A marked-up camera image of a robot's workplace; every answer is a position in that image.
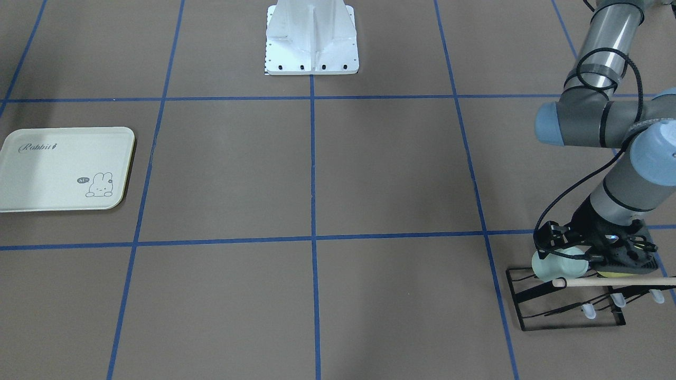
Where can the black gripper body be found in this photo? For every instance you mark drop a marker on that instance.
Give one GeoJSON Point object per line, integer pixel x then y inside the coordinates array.
{"type": "Point", "coordinates": [585, 220]}

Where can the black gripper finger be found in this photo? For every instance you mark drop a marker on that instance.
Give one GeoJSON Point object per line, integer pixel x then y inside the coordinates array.
{"type": "Point", "coordinates": [594, 257]}

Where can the mint green plastic cup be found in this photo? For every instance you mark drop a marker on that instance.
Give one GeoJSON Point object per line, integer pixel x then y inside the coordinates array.
{"type": "Point", "coordinates": [555, 266]}

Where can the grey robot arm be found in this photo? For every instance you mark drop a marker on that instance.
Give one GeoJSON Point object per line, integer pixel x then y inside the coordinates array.
{"type": "Point", "coordinates": [603, 105]}

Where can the yellow plastic cup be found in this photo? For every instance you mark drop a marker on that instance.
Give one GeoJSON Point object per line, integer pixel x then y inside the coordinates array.
{"type": "Point", "coordinates": [619, 275]}

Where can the white rabbit print tray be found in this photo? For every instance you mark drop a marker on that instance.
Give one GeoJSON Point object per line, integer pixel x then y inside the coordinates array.
{"type": "Point", "coordinates": [59, 169]}

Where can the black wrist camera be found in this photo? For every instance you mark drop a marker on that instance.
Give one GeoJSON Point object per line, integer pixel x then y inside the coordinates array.
{"type": "Point", "coordinates": [551, 236]}

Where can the black wire cup rack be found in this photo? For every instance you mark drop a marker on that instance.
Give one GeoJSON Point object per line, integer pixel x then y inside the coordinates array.
{"type": "Point", "coordinates": [591, 301]}

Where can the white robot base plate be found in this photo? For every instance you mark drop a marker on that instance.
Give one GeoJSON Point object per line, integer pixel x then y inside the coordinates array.
{"type": "Point", "coordinates": [311, 38]}

